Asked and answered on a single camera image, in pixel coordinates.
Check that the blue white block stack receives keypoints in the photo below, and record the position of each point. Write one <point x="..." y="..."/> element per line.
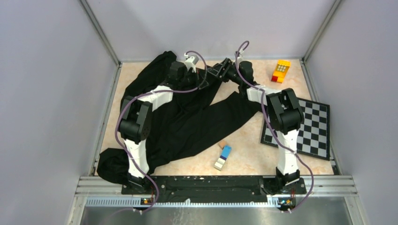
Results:
<point x="223" y="157"/>

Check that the black white chessboard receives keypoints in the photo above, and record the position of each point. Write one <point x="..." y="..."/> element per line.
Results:
<point x="314" y="134"/>

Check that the yellow red toy block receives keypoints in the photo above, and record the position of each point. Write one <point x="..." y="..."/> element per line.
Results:
<point x="280" y="71"/>

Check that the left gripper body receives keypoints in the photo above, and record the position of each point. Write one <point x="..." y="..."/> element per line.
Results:
<point x="190" y="79"/>

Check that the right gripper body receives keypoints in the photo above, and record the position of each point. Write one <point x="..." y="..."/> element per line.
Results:
<point x="230" y="71"/>

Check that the small brown wooden block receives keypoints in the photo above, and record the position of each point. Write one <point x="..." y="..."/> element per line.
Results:
<point x="222" y="144"/>

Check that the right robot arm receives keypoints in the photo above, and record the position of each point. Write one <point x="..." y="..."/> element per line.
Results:
<point x="283" y="114"/>

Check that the black jacket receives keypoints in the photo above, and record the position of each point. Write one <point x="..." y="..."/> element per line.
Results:
<point x="182" y="128"/>

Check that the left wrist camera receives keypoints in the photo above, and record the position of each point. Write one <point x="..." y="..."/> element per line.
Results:
<point x="190" y="62"/>

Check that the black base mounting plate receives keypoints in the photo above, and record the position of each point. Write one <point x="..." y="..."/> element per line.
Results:
<point x="215" y="189"/>

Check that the aluminium front rail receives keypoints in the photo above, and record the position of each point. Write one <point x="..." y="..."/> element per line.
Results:
<point x="99" y="192"/>

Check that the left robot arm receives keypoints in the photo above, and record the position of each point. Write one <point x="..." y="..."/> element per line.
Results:
<point x="134" y="123"/>

